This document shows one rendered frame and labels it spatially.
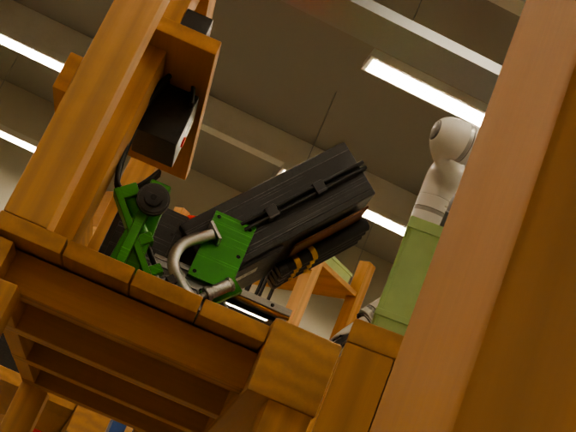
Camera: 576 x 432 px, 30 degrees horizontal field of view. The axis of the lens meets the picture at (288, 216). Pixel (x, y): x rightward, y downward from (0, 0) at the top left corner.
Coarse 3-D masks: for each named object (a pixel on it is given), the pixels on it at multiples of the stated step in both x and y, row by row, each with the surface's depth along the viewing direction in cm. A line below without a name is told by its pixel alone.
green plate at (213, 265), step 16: (224, 224) 278; (240, 224) 280; (224, 240) 276; (240, 240) 277; (208, 256) 272; (224, 256) 273; (240, 256) 274; (192, 272) 268; (208, 272) 270; (224, 272) 271
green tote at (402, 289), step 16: (416, 224) 152; (432, 224) 152; (416, 240) 151; (432, 240) 151; (400, 256) 151; (416, 256) 150; (432, 256) 151; (400, 272) 150; (416, 272) 150; (384, 288) 153; (400, 288) 149; (416, 288) 149; (384, 304) 148; (400, 304) 148; (384, 320) 147; (400, 320) 147
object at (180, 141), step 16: (160, 96) 275; (176, 96) 275; (160, 112) 273; (176, 112) 274; (192, 112) 276; (144, 128) 271; (160, 128) 272; (176, 128) 273; (144, 144) 279; (160, 144) 275; (176, 144) 272; (160, 160) 285
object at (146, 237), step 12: (120, 192) 243; (132, 192) 244; (120, 204) 242; (132, 204) 244; (120, 216) 247; (132, 216) 244; (144, 228) 243; (144, 240) 241; (144, 264) 239; (156, 264) 241
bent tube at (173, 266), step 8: (200, 232) 271; (208, 232) 272; (216, 232) 272; (184, 240) 269; (192, 240) 269; (200, 240) 270; (208, 240) 272; (216, 240) 273; (176, 248) 267; (184, 248) 268; (168, 256) 266; (176, 256) 266; (168, 264) 265; (176, 264) 264; (176, 272) 263; (184, 280) 263; (184, 288) 262
